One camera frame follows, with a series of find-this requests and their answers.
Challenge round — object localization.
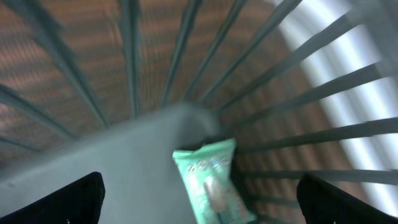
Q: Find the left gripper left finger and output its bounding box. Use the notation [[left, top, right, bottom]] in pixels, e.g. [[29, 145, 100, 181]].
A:
[[1, 172, 105, 224]]

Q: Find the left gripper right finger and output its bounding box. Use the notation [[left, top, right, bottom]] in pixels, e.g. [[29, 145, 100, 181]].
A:
[[296, 173, 397, 224]]

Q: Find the green flushable wipes pack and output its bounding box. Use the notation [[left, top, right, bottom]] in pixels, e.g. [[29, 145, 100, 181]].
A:
[[172, 138, 256, 224]]

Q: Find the grey plastic shopping basket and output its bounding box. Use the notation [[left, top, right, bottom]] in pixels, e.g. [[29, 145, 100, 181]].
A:
[[1, 0, 397, 223]]

